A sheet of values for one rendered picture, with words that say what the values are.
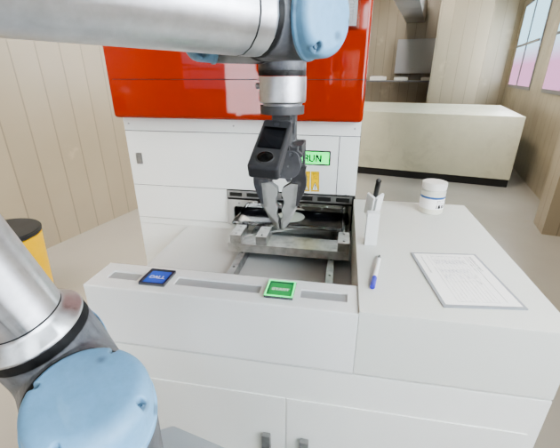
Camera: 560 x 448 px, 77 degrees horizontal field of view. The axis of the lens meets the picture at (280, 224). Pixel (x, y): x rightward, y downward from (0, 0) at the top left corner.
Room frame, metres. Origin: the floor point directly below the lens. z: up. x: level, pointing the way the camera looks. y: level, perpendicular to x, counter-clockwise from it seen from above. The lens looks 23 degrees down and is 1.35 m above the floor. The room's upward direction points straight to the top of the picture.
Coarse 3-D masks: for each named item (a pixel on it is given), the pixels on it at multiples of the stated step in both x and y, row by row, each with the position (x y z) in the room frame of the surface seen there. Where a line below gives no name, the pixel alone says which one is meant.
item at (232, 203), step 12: (228, 204) 1.19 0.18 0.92; (240, 204) 1.18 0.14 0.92; (252, 204) 1.18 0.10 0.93; (300, 204) 1.15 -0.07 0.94; (312, 204) 1.14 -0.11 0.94; (324, 204) 1.13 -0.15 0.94; (336, 204) 1.13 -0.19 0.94; (348, 204) 1.13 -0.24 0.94; (228, 216) 1.19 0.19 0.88; (348, 228) 1.12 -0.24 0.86
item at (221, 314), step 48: (96, 288) 0.60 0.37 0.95; (144, 288) 0.59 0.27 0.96; (192, 288) 0.59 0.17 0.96; (240, 288) 0.60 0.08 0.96; (336, 288) 0.59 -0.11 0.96; (144, 336) 0.59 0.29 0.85; (192, 336) 0.57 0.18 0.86; (240, 336) 0.55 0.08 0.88; (288, 336) 0.53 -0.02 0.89; (336, 336) 0.52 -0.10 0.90
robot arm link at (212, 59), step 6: (192, 54) 0.49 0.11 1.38; (198, 54) 0.49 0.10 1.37; (204, 54) 0.48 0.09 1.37; (210, 54) 0.48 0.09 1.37; (216, 54) 0.49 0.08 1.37; (198, 60) 0.49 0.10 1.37; (204, 60) 0.49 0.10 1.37; (210, 60) 0.50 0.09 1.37; (216, 60) 0.50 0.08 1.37; (222, 60) 0.51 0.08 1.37; (228, 60) 0.51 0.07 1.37; (234, 60) 0.50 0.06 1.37; (240, 60) 0.49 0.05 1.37; (246, 60) 0.48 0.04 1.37; (252, 60) 0.48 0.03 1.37
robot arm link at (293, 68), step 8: (264, 64) 0.57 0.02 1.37; (272, 64) 0.56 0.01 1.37; (280, 64) 0.56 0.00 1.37; (288, 64) 0.56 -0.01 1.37; (296, 64) 0.57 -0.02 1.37; (304, 64) 0.58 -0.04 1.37; (264, 72) 0.57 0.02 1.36; (272, 72) 0.56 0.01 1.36; (280, 72) 0.56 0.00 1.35; (288, 72) 0.56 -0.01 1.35; (296, 72) 0.57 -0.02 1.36; (304, 72) 0.58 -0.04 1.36
